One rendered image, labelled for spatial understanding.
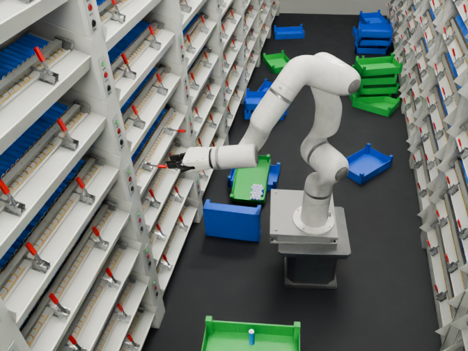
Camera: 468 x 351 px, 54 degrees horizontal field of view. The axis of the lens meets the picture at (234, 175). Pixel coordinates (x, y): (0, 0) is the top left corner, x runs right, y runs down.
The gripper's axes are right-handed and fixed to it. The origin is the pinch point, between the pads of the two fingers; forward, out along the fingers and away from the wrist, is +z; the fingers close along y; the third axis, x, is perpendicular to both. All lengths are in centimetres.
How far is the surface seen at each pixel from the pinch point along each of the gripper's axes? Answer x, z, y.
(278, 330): 38, -38, 44
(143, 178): 7.9, 15.6, -1.1
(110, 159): -14.8, 12.4, 18.0
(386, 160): 96, -81, -123
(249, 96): 72, 16, -188
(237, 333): 39, -24, 46
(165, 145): 8.5, 14.3, -24.8
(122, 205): 4.7, 15.8, 18.1
